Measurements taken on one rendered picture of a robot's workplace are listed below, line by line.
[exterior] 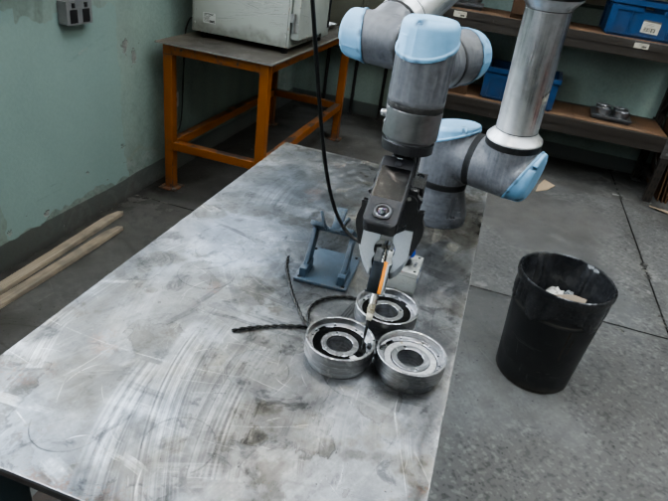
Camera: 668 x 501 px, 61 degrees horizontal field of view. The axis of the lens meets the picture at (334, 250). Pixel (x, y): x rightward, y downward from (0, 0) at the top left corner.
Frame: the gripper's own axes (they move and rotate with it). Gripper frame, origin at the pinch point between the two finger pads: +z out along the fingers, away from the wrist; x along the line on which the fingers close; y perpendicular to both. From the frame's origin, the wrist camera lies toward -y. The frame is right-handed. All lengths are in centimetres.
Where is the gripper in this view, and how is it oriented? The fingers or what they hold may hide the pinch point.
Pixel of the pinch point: (380, 270)
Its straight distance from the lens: 84.7
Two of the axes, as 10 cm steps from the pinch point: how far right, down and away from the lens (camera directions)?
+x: -9.6, -2.4, 1.6
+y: 2.5, -4.5, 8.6
